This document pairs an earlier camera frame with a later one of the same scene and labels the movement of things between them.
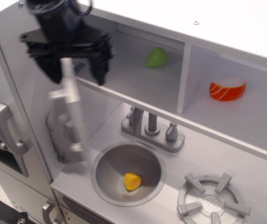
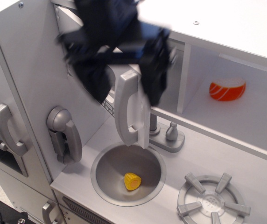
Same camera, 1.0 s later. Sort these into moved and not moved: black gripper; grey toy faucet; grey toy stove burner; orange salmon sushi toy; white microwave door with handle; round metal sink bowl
Moved: white microwave door with handle; black gripper
Not moved: orange salmon sushi toy; grey toy stove burner; grey toy faucet; round metal sink bowl
